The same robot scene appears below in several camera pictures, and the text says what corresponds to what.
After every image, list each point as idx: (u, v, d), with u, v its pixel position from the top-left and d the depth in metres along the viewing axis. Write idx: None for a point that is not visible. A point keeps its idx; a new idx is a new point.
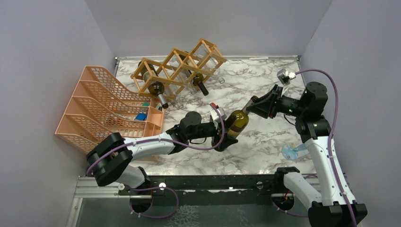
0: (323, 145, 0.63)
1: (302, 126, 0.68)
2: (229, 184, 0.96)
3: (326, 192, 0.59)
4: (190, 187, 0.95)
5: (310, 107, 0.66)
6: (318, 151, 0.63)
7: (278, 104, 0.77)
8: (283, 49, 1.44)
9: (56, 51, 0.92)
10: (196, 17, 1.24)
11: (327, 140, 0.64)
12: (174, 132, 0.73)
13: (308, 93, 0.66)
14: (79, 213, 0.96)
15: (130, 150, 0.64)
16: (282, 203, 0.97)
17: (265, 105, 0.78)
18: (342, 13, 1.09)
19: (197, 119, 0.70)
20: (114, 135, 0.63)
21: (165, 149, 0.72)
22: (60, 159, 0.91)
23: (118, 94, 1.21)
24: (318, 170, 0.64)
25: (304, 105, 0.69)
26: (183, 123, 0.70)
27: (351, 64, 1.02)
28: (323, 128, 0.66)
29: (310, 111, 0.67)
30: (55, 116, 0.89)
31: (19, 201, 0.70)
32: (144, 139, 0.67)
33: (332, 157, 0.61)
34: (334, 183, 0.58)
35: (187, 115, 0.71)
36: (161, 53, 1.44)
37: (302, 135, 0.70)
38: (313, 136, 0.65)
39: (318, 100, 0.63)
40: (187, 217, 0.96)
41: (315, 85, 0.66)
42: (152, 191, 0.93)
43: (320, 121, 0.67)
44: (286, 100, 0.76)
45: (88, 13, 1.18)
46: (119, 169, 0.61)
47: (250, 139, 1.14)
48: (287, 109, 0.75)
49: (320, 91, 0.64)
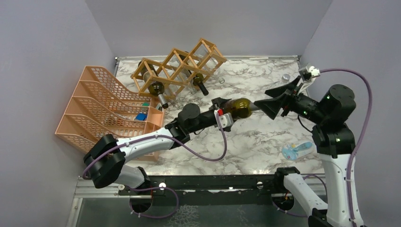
0: (342, 166, 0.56)
1: (322, 137, 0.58)
2: (228, 184, 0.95)
3: (333, 213, 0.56)
4: (190, 187, 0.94)
5: (333, 115, 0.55)
6: (336, 171, 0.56)
7: (291, 104, 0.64)
8: (283, 49, 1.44)
9: (56, 51, 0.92)
10: (196, 17, 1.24)
11: (348, 159, 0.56)
12: (173, 126, 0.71)
13: (331, 100, 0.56)
14: (79, 213, 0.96)
15: (123, 152, 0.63)
16: (282, 203, 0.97)
17: (276, 103, 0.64)
18: (342, 13, 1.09)
19: (196, 112, 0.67)
20: (106, 138, 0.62)
21: (165, 144, 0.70)
22: (60, 159, 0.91)
23: (118, 94, 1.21)
24: (329, 188, 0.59)
25: (326, 111, 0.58)
26: (181, 117, 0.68)
27: (350, 64, 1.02)
28: (346, 142, 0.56)
29: (332, 120, 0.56)
30: (55, 116, 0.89)
31: (19, 201, 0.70)
32: (136, 139, 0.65)
33: (350, 180, 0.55)
34: (345, 207, 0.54)
35: (184, 107, 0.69)
36: (160, 53, 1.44)
37: (318, 147, 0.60)
38: (333, 154, 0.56)
39: (345, 109, 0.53)
40: (187, 217, 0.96)
41: (340, 90, 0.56)
42: (152, 191, 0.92)
43: (344, 133, 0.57)
44: (302, 100, 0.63)
45: (88, 13, 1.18)
46: (115, 170, 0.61)
47: (250, 139, 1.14)
48: (302, 110, 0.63)
49: (347, 98, 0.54)
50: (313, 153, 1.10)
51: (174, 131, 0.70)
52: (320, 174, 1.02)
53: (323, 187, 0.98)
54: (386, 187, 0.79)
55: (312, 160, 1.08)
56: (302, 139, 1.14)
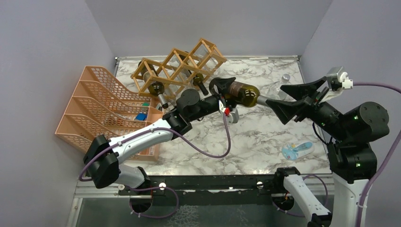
0: (357, 191, 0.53)
1: (340, 158, 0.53)
2: (228, 184, 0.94)
3: None
4: (190, 187, 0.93)
5: (357, 137, 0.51)
6: (349, 196, 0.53)
7: (310, 111, 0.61)
8: (283, 49, 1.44)
9: (56, 51, 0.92)
10: (196, 16, 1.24)
11: (365, 185, 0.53)
12: (173, 115, 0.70)
13: (360, 120, 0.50)
14: (79, 213, 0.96)
15: (116, 152, 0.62)
16: (282, 203, 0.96)
17: (292, 109, 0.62)
18: (342, 13, 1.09)
19: (195, 98, 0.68)
20: (99, 139, 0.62)
21: (163, 137, 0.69)
22: (60, 159, 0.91)
23: (118, 94, 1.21)
24: (336, 209, 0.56)
25: (351, 130, 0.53)
26: (180, 104, 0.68)
27: (350, 64, 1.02)
28: (366, 166, 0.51)
29: (355, 142, 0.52)
30: (55, 116, 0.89)
31: (19, 201, 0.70)
32: (129, 136, 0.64)
33: (362, 206, 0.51)
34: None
35: (182, 94, 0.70)
36: (160, 53, 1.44)
37: (335, 166, 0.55)
38: (349, 179, 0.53)
39: (375, 135, 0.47)
40: (187, 217, 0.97)
41: (371, 110, 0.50)
42: (152, 191, 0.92)
43: (364, 154, 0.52)
44: (323, 109, 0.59)
45: (88, 13, 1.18)
46: (112, 170, 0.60)
47: (250, 139, 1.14)
48: (320, 120, 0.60)
49: (379, 121, 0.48)
50: (313, 153, 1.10)
51: (174, 120, 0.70)
52: (320, 174, 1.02)
53: (322, 187, 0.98)
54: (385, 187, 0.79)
55: (312, 160, 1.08)
56: (302, 139, 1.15)
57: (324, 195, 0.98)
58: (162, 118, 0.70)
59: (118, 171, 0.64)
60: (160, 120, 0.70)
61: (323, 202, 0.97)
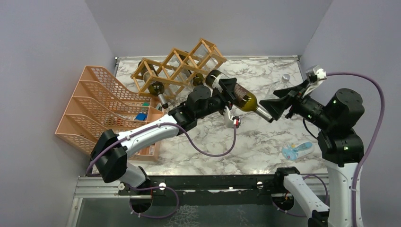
0: (348, 175, 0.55)
1: (329, 144, 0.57)
2: (228, 184, 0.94)
3: (335, 220, 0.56)
4: (190, 187, 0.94)
5: (340, 121, 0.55)
6: (341, 180, 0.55)
7: (297, 106, 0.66)
8: (283, 49, 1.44)
9: (56, 51, 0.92)
10: (196, 16, 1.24)
11: (355, 169, 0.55)
12: (178, 110, 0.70)
13: (338, 104, 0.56)
14: (79, 213, 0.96)
15: (125, 146, 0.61)
16: (282, 203, 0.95)
17: (281, 105, 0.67)
18: (342, 13, 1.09)
19: (206, 94, 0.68)
20: (107, 133, 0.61)
21: (170, 132, 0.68)
22: (60, 159, 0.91)
23: (119, 93, 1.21)
24: (332, 196, 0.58)
25: (333, 116, 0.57)
26: (192, 98, 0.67)
27: (350, 64, 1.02)
28: (354, 150, 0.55)
29: (339, 126, 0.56)
30: (54, 116, 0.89)
31: (19, 201, 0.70)
32: (137, 131, 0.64)
33: (354, 189, 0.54)
34: (348, 215, 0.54)
35: (194, 89, 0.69)
36: (160, 53, 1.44)
37: (325, 153, 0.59)
38: (339, 163, 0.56)
39: (353, 114, 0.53)
40: (187, 217, 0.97)
41: (346, 93, 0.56)
42: (152, 191, 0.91)
43: (351, 138, 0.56)
44: (308, 102, 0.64)
45: (88, 13, 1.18)
46: (121, 164, 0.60)
47: (250, 139, 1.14)
48: (306, 114, 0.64)
49: (355, 102, 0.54)
50: (312, 153, 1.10)
51: (180, 116, 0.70)
52: (320, 174, 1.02)
53: (322, 187, 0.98)
54: (384, 187, 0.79)
55: (312, 160, 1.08)
56: (302, 139, 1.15)
57: (324, 195, 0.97)
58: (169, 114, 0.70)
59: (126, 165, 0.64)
60: (166, 116, 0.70)
61: (322, 202, 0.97)
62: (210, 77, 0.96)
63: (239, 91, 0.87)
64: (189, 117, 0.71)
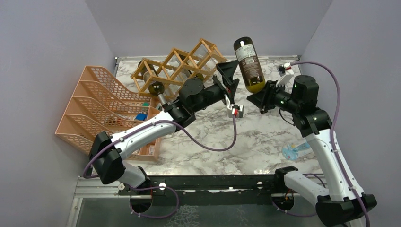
0: (326, 139, 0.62)
1: (302, 121, 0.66)
2: (228, 184, 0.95)
3: (334, 188, 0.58)
4: (190, 187, 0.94)
5: (305, 100, 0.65)
6: (322, 145, 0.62)
7: (272, 96, 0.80)
8: (283, 49, 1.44)
9: (56, 51, 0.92)
10: (196, 17, 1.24)
11: (329, 133, 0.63)
12: (175, 106, 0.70)
13: (299, 86, 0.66)
14: (79, 213, 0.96)
15: (118, 148, 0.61)
16: (282, 203, 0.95)
17: (262, 93, 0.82)
18: (342, 13, 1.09)
19: (198, 87, 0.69)
20: (100, 135, 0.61)
21: (165, 131, 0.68)
22: (60, 159, 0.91)
23: (119, 93, 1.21)
24: (323, 167, 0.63)
25: (297, 100, 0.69)
26: (183, 94, 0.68)
27: (349, 64, 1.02)
28: (322, 120, 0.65)
29: (305, 104, 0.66)
30: (54, 116, 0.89)
31: (19, 201, 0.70)
32: (131, 132, 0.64)
33: (336, 150, 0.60)
34: (342, 178, 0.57)
35: (185, 84, 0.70)
36: (160, 53, 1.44)
37: (302, 130, 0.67)
38: (315, 131, 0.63)
39: (311, 90, 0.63)
40: (187, 217, 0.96)
41: (302, 78, 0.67)
42: (152, 191, 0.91)
43: (318, 113, 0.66)
44: (279, 92, 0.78)
45: (88, 13, 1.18)
46: (116, 166, 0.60)
47: (250, 139, 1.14)
48: (279, 101, 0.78)
49: (309, 82, 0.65)
50: (312, 153, 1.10)
51: (177, 111, 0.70)
52: (320, 174, 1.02)
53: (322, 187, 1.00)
54: (385, 187, 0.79)
55: (312, 160, 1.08)
56: (302, 139, 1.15)
57: None
58: (165, 111, 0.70)
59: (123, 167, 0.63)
60: (162, 113, 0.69)
61: None
62: (239, 41, 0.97)
63: (254, 72, 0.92)
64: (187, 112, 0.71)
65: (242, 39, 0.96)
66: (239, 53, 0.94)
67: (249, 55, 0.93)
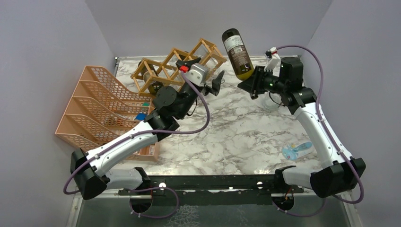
0: (312, 111, 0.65)
1: (289, 98, 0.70)
2: (228, 184, 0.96)
3: (323, 155, 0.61)
4: (190, 187, 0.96)
5: (291, 78, 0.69)
6: (309, 117, 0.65)
7: (262, 81, 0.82)
8: (283, 49, 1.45)
9: (56, 51, 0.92)
10: (196, 17, 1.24)
11: (314, 106, 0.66)
12: (156, 115, 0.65)
13: (284, 65, 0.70)
14: (79, 213, 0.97)
15: (94, 166, 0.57)
16: (282, 203, 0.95)
17: (251, 78, 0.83)
18: (342, 13, 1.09)
19: (171, 97, 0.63)
20: (75, 153, 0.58)
21: (146, 142, 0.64)
22: (60, 159, 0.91)
23: (119, 93, 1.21)
24: (312, 138, 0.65)
25: (284, 80, 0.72)
26: (157, 105, 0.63)
27: (349, 65, 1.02)
28: (308, 96, 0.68)
29: (292, 82, 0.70)
30: (54, 117, 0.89)
31: (19, 201, 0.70)
32: (107, 148, 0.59)
33: (322, 120, 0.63)
34: (330, 144, 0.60)
35: (157, 94, 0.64)
36: (160, 53, 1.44)
37: (290, 107, 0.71)
38: (301, 105, 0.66)
39: (296, 67, 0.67)
40: (187, 217, 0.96)
41: (288, 58, 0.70)
42: (152, 191, 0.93)
43: (305, 91, 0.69)
44: (267, 76, 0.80)
45: (88, 13, 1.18)
46: (94, 184, 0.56)
47: (250, 139, 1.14)
48: (268, 84, 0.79)
49: (294, 61, 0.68)
50: (313, 154, 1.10)
51: (159, 120, 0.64)
52: None
53: None
54: (387, 187, 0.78)
55: (312, 160, 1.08)
56: (302, 139, 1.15)
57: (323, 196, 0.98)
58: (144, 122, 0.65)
59: (105, 183, 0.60)
60: (142, 124, 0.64)
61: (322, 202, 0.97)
62: (226, 33, 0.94)
63: (241, 59, 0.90)
64: (169, 120, 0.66)
65: (228, 31, 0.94)
66: (227, 43, 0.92)
67: (237, 44, 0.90)
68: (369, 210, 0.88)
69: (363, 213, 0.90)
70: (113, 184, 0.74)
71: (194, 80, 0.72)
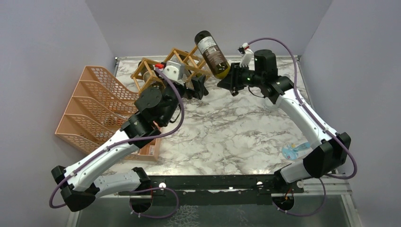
0: (292, 97, 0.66)
1: (269, 89, 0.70)
2: (228, 184, 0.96)
3: (311, 136, 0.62)
4: (190, 187, 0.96)
5: (267, 69, 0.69)
6: (290, 103, 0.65)
7: (238, 77, 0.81)
8: (283, 49, 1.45)
9: (56, 51, 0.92)
10: (195, 17, 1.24)
11: (293, 92, 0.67)
12: (135, 119, 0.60)
13: (257, 59, 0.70)
14: (79, 213, 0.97)
15: (71, 184, 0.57)
16: (282, 203, 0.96)
17: (228, 76, 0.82)
18: (341, 13, 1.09)
19: (155, 99, 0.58)
20: (55, 171, 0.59)
21: (124, 152, 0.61)
22: (60, 159, 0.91)
23: (119, 94, 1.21)
24: (298, 122, 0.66)
25: (260, 72, 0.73)
26: (139, 107, 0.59)
27: (348, 65, 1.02)
28: (285, 85, 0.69)
29: (267, 74, 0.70)
30: (54, 116, 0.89)
31: (19, 201, 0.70)
32: (82, 164, 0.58)
33: (303, 103, 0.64)
34: (315, 125, 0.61)
35: (141, 95, 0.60)
36: (160, 53, 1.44)
37: (271, 98, 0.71)
38: (281, 93, 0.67)
39: (270, 59, 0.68)
40: (187, 217, 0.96)
41: (260, 50, 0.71)
42: (152, 191, 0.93)
43: (282, 80, 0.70)
44: (243, 71, 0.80)
45: (88, 13, 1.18)
46: (74, 199, 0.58)
47: (250, 139, 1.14)
48: (246, 79, 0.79)
49: (267, 53, 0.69)
50: None
51: (138, 126, 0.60)
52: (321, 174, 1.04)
53: (321, 187, 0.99)
54: (387, 187, 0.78)
55: None
56: (302, 139, 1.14)
57: (322, 195, 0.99)
58: (121, 128, 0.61)
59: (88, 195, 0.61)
60: (118, 133, 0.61)
61: (321, 201, 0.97)
62: (198, 35, 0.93)
63: (216, 58, 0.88)
64: (148, 126, 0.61)
65: (200, 34, 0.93)
66: (200, 46, 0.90)
67: (211, 45, 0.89)
68: (369, 210, 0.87)
69: (364, 213, 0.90)
70: (106, 191, 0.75)
71: (171, 74, 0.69)
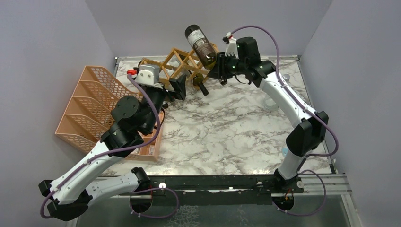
0: (274, 80, 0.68)
1: (252, 73, 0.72)
2: (228, 184, 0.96)
3: (292, 116, 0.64)
4: (190, 187, 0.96)
5: (248, 55, 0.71)
6: (273, 85, 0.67)
7: (225, 65, 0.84)
8: (283, 49, 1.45)
9: (56, 51, 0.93)
10: (195, 17, 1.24)
11: (275, 75, 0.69)
12: (115, 129, 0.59)
13: (240, 45, 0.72)
14: None
15: (56, 198, 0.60)
16: (282, 203, 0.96)
17: (216, 65, 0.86)
18: (341, 13, 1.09)
19: (132, 108, 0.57)
20: (41, 186, 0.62)
21: (106, 165, 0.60)
22: (60, 159, 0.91)
23: (119, 94, 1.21)
24: (281, 104, 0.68)
25: (243, 58, 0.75)
26: (116, 117, 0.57)
27: (348, 65, 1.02)
28: (267, 68, 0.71)
29: (250, 59, 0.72)
30: (54, 116, 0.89)
31: (19, 201, 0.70)
32: (65, 179, 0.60)
33: (285, 85, 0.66)
34: (295, 105, 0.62)
35: (117, 105, 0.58)
36: (160, 53, 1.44)
37: (255, 82, 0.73)
38: (263, 76, 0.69)
39: (250, 44, 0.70)
40: (187, 217, 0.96)
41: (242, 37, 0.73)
42: (152, 191, 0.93)
43: (264, 64, 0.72)
44: (229, 59, 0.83)
45: (88, 13, 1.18)
46: (61, 212, 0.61)
47: (250, 139, 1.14)
48: (231, 67, 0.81)
49: (248, 39, 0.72)
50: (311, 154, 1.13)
51: (118, 135, 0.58)
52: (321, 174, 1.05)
53: (322, 187, 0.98)
54: (386, 187, 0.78)
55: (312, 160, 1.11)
56: None
57: (322, 195, 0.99)
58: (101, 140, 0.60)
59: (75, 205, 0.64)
60: (99, 144, 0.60)
61: (321, 202, 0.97)
62: (188, 30, 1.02)
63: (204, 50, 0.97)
64: (129, 135, 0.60)
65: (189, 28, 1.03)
66: (190, 39, 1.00)
67: (199, 38, 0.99)
68: (369, 210, 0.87)
69: (364, 213, 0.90)
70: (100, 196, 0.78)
71: (146, 79, 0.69)
